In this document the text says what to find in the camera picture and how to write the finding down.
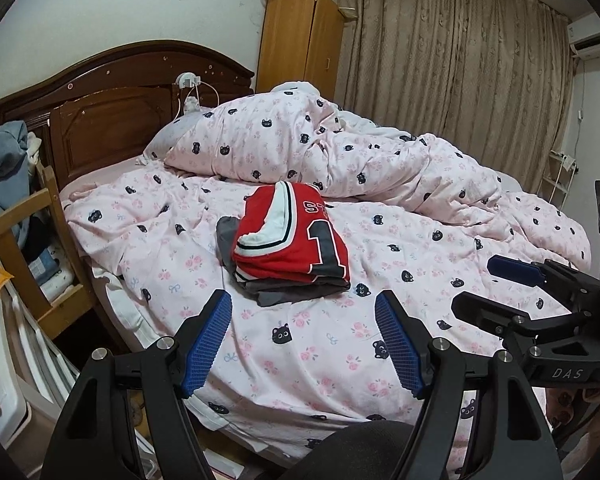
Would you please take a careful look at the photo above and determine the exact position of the red white basketball jersey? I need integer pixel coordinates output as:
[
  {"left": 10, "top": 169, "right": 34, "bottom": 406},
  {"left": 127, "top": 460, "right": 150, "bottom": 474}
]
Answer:
[{"left": 231, "top": 181, "right": 350, "bottom": 283}]

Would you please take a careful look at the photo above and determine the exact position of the white folding drying rack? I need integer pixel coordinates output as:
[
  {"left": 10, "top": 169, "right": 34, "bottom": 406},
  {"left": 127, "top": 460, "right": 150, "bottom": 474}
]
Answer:
[{"left": 537, "top": 150, "right": 578, "bottom": 209}]

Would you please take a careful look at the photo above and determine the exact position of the blue grey clothes pile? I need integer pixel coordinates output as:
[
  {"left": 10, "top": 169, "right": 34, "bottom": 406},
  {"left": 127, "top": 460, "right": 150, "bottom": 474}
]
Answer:
[{"left": 0, "top": 119, "right": 44, "bottom": 256}]

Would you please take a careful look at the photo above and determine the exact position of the person's hand holding gripper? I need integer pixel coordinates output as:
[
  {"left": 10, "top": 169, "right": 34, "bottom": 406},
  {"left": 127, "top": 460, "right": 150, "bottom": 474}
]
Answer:
[{"left": 546, "top": 388, "right": 600, "bottom": 443}]

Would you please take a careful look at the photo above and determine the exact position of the white plastic storage bin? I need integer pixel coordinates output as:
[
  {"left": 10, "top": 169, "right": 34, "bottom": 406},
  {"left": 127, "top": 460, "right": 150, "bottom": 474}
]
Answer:
[{"left": 0, "top": 292, "right": 30, "bottom": 448}]

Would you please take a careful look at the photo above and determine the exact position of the pink floral cat duvet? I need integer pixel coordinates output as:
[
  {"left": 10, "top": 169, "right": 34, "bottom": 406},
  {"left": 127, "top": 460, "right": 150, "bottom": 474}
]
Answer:
[{"left": 65, "top": 84, "right": 592, "bottom": 464}]

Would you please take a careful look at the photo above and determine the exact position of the wooden chair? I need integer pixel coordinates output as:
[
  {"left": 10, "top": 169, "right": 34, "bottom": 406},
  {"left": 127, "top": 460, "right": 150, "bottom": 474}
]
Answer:
[{"left": 0, "top": 164, "right": 98, "bottom": 338}]

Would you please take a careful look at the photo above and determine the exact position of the grey folded garment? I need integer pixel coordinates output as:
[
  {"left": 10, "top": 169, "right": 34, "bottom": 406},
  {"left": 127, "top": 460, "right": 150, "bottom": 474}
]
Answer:
[{"left": 216, "top": 217, "right": 350, "bottom": 308}]

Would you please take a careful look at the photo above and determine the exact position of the beige patterned curtain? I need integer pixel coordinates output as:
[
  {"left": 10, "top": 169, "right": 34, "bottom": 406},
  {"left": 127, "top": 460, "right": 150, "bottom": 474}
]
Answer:
[{"left": 335, "top": 0, "right": 574, "bottom": 192}]

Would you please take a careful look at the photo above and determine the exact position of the dark wooden headboard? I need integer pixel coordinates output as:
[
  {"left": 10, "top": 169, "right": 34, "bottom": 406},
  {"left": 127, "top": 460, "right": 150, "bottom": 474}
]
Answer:
[{"left": 0, "top": 40, "right": 253, "bottom": 188}]

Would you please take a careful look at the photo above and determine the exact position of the light wooden wardrobe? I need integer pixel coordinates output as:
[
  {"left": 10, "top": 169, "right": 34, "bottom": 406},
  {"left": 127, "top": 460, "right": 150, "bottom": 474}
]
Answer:
[{"left": 255, "top": 0, "right": 347, "bottom": 100}]

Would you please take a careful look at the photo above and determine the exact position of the white wall air conditioner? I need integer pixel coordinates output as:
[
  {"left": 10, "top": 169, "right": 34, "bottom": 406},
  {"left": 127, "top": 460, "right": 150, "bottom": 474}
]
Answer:
[{"left": 568, "top": 12, "right": 600, "bottom": 60}]

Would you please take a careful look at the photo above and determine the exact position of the white charger with cable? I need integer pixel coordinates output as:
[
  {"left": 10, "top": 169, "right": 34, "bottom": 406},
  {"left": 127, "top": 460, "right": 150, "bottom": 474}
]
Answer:
[{"left": 174, "top": 72, "right": 221, "bottom": 118}]

